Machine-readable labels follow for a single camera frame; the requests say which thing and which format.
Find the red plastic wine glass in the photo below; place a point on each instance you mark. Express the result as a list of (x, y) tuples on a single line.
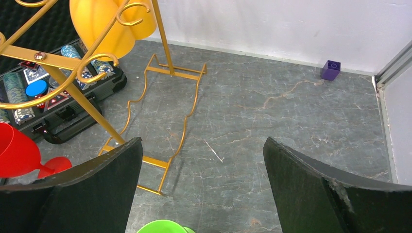
[(20, 155)]

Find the gold wire wine glass rack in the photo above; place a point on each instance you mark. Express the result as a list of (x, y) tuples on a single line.
[(90, 80)]

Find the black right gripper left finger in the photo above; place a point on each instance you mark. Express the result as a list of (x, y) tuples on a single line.
[(93, 197)]

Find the green plastic wine glass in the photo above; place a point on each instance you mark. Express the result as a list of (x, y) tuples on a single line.
[(164, 226)]

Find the black poker chip case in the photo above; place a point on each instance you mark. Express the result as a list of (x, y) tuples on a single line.
[(60, 118)]

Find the purple cube block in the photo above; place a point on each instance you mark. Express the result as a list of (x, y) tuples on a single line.
[(331, 70)]

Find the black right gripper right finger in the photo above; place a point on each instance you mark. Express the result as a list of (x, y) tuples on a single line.
[(314, 197)]

